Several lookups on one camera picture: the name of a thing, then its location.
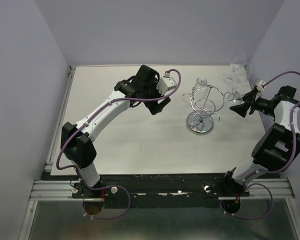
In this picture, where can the chrome wine glass rack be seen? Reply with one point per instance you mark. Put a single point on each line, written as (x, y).
(205, 102)

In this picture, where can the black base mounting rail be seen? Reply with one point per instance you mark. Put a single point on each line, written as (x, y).
(159, 191)

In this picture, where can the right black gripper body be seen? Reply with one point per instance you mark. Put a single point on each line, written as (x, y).
(259, 104)

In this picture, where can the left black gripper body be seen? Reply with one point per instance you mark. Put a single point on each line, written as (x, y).
(151, 92)

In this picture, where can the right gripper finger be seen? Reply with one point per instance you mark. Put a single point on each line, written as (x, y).
(240, 109)
(250, 96)

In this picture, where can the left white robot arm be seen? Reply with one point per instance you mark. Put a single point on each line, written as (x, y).
(77, 140)

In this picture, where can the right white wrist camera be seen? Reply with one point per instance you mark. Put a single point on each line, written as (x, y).
(258, 88)

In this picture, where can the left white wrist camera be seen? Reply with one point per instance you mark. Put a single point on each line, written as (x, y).
(166, 84)

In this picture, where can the clear wine glass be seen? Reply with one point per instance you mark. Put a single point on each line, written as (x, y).
(237, 62)
(235, 95)
(243, 73)
(201, 85)

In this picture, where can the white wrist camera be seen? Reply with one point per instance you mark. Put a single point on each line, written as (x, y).
(258, 88)
(166, 84)

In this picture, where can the aluminium frame rail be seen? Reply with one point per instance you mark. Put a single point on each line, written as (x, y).
(52, 150)

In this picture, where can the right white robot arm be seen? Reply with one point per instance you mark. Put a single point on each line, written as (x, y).
(277, 148)

